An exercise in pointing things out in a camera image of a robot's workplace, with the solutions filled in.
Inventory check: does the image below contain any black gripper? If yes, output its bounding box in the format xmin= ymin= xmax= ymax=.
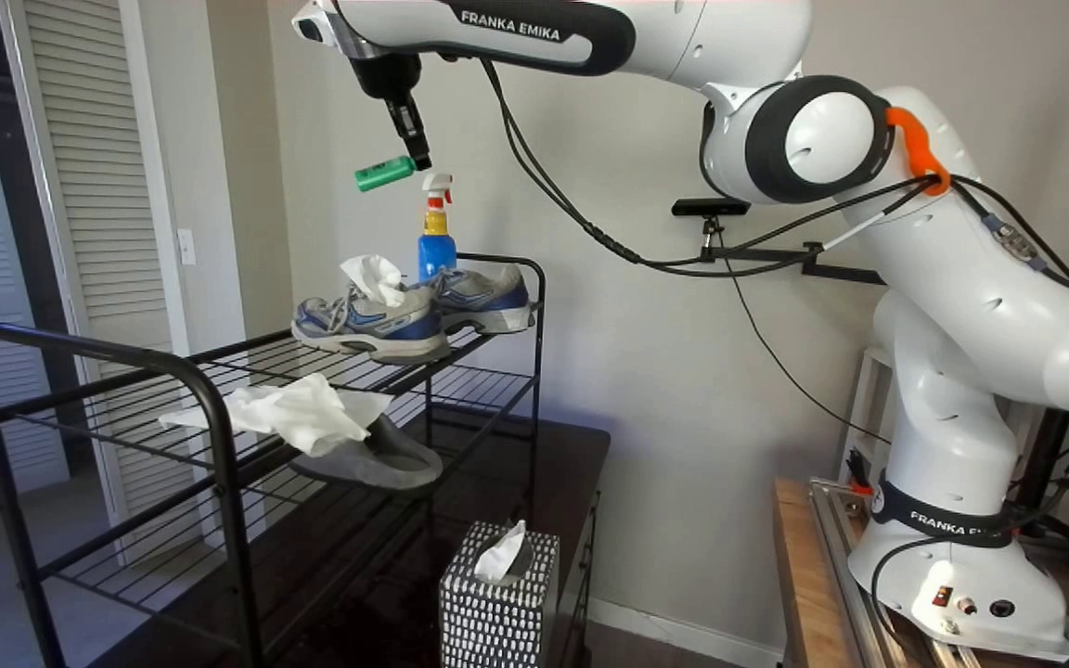
xmin=350 ymin=49 xmax=439 ymax=174

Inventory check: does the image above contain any white paper napkin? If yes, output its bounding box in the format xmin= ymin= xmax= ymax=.
xmin=467 ymin=514 xmax=535 ymax=585
xmin=335 ymin=252 xmax=410 ymax=314

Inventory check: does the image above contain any blue stain remover spray bottle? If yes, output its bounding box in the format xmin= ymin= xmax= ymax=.
xmin=414 ymin=172 xmax=460 ymax=284

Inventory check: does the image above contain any large crumpled white napkin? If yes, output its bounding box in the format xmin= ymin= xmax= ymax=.
xmin=155 ymin=376 xmax=398 ymax=462

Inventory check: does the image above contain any black metal shoe rack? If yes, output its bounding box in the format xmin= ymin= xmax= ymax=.
xmin=0 ymin=252 xmax=550 ymax=668

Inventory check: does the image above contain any black white patterned napkin box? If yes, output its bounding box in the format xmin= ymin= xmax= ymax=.
xmin=439 ymin=514 xmax=565 ymax=668

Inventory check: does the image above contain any white blue running sneaker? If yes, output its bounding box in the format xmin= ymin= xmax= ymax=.
xmin=429 ymin=259 xmax=535 ymax=337
xmin=290 ymin=277 xmax=450 ymax=365

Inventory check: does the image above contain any grey fleece slipper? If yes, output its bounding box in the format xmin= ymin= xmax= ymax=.
xmin=290 ymin=414 xmax=450 ymax=497

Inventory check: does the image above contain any dark brown wooden dresser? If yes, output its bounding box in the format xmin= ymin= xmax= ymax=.
xmin=94 ymin=413 xmax=617 ymax=668

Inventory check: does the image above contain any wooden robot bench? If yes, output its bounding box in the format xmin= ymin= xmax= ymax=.
xmin=769 ymin=476 xmax=1069 ymax=668

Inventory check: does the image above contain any thick black cable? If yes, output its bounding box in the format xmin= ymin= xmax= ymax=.
xmin=476 ymin=54 xmax=1069 ymax=300

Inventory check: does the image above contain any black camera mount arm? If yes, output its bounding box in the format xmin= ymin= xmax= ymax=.
xmin=668 ymin=191 xmax=885 ymax=292

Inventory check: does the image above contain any thin black cable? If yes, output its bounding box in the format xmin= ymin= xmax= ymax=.
xmin=717 ymin=263 xmax=897 ymax=447

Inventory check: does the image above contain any orange cable clip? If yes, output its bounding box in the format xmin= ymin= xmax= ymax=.
xmin=883 ymin=102 xmax=958 ymax=201

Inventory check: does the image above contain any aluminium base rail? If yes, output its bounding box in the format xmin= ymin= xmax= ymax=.
xmin=804 ymin=476 xmax=982 ymax=668

